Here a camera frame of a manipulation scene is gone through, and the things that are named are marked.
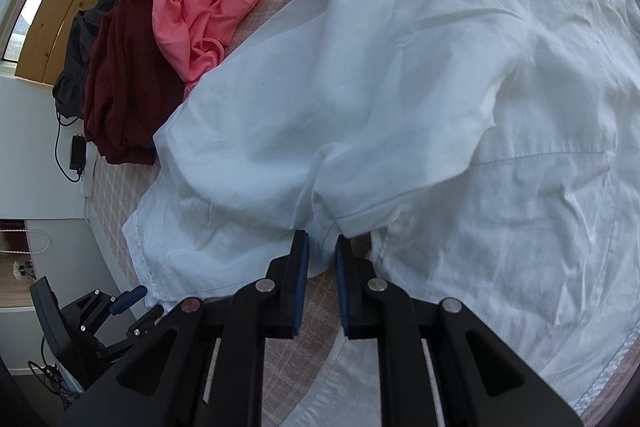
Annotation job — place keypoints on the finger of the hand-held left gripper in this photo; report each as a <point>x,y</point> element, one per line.
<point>142,322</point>
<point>127,299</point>

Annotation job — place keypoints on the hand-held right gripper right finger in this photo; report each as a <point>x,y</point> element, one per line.
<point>342,292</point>

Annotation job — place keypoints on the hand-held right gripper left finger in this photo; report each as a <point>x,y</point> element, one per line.
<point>300,287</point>

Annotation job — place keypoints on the black power adapter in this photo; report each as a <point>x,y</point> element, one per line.
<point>77,152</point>

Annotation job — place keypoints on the white power strip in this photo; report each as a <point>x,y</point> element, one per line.
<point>90,182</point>

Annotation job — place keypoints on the pink garment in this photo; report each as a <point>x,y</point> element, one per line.
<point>190,7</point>

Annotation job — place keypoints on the maroon garment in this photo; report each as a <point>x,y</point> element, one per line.
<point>125,82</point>

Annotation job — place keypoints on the white shirt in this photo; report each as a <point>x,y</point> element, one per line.
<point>400,82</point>

